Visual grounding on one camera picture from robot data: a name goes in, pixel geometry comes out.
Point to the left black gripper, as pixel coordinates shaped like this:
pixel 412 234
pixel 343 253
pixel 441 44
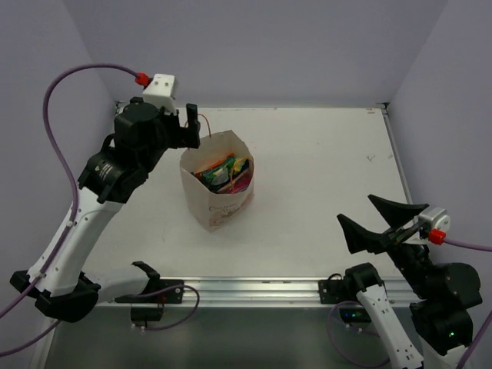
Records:
pixel 186 131

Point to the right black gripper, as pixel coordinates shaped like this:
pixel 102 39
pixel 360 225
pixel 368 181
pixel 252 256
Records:
pixel 360 237

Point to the white paper bag orange handles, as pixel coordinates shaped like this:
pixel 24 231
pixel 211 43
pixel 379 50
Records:
pixel 210 209

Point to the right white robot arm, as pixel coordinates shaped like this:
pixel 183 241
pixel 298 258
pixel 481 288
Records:
pixel 446 292

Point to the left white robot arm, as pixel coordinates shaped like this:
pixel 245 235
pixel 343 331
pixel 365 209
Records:
pixel 60 288

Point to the green snack packet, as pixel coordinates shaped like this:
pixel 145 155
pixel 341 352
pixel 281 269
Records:
pixel 217 175

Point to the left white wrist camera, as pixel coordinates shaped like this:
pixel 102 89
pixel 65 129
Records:
pixel 161 93

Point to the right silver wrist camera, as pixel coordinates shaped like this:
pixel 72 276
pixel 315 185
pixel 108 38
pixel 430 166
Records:
pixel 434 225

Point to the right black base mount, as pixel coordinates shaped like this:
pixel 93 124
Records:
pixel 333 290

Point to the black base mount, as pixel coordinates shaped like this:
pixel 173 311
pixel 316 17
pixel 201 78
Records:
pixel 149 305
pixel 333 290

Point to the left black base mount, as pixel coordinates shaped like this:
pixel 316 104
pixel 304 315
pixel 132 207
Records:
pixel 149 305

